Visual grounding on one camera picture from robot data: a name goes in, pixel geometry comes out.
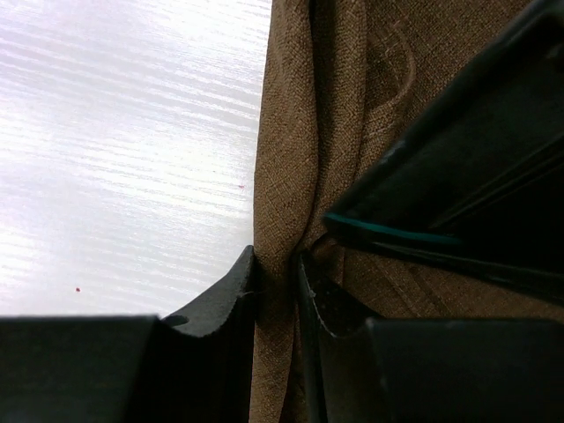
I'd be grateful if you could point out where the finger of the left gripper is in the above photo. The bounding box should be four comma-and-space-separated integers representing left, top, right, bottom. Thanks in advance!
324, 1, 563, 300

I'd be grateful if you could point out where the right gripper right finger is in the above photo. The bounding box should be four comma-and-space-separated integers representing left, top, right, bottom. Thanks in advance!
295, 253, 563, 422

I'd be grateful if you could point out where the brown cloth napkin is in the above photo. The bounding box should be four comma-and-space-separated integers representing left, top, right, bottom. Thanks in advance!
249, 1, 563, 422

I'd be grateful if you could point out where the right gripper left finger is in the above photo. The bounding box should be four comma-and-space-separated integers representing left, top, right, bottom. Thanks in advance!
1, 247, 255, 422

